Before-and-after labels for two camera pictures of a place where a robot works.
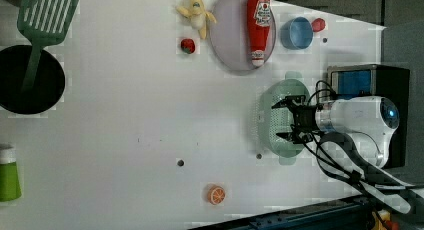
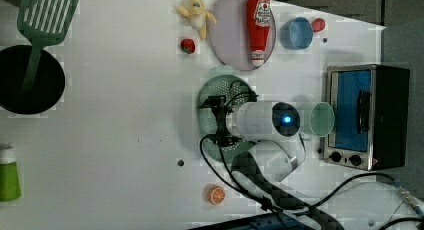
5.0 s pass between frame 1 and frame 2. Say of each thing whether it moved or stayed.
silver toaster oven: stayed
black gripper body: moved
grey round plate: stayed
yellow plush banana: stayed
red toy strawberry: stayed
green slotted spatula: stayed
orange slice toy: stayed
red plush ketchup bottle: stayed
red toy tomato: stayed
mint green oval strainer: moved
